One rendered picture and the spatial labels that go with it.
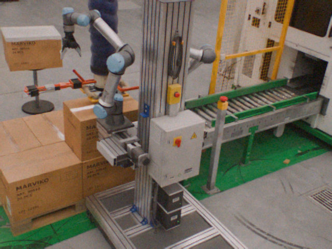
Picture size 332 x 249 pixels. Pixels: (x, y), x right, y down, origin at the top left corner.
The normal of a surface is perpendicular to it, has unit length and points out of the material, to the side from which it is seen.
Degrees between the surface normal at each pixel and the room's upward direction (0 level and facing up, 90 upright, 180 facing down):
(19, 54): 90
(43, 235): 0
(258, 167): 0
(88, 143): 90
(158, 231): 0
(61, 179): 90
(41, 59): 90
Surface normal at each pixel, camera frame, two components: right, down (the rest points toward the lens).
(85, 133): 0.54, 0.44
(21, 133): 0.07, -0.87
